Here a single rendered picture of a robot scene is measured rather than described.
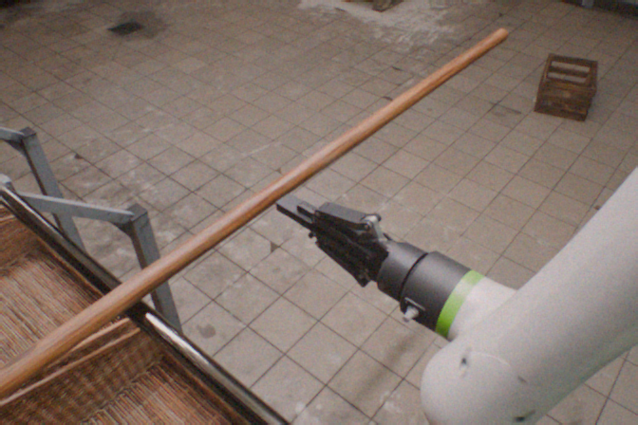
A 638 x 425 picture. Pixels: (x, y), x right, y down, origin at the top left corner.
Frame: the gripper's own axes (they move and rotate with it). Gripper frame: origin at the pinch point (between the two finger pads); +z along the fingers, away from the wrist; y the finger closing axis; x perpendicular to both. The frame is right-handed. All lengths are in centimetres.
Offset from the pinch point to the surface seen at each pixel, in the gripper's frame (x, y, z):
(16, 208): -26.8, 1.7, 35.2
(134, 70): 130, 119, 275
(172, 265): -19.6, -1.2, 4.7
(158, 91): 123, 119, 238
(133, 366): -21, 55, 35
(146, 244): -5, 32, 43
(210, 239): -13.2, -1.1, 4.6
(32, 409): -41, 44, 34
